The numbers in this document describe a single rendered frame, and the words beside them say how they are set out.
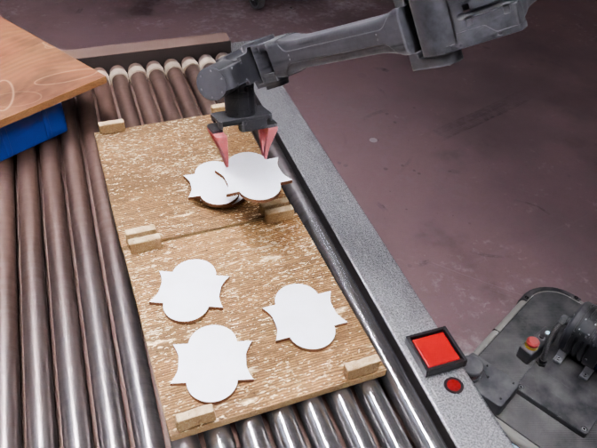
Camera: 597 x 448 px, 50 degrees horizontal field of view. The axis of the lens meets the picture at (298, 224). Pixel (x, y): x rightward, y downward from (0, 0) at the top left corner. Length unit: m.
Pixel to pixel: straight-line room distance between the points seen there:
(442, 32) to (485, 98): 2.91
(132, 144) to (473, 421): 0.94
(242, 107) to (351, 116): 2.25
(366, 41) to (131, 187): 0.67
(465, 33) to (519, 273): 1.91
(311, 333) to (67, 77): 0.86
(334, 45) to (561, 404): 1.32
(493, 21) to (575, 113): 2.97
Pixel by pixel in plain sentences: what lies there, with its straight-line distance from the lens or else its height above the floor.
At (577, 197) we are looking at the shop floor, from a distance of 3.17.
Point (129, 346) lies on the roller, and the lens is 1.12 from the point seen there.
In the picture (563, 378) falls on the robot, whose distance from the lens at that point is 2.05.
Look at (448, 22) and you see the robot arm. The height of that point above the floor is 1.45.
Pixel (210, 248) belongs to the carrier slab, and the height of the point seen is 0.94.
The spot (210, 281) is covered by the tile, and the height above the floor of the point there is 0.94.
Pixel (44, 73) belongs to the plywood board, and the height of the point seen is 1.04.
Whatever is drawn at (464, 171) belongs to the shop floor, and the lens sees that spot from 3.14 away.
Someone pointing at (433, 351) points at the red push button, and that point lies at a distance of 1.11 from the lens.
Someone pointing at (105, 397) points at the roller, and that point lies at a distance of 1.07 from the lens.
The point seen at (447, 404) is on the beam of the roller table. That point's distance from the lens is 1.07.
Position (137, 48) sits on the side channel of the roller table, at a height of 0.95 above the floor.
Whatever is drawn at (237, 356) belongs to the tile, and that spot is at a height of 0.94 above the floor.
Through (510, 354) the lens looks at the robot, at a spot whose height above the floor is 0.24.
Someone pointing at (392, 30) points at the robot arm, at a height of 1.42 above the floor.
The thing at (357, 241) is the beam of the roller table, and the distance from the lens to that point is 1.29.
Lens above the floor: 1.79
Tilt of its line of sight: 41 degrees down
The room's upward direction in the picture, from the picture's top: 3 degrees clockwise
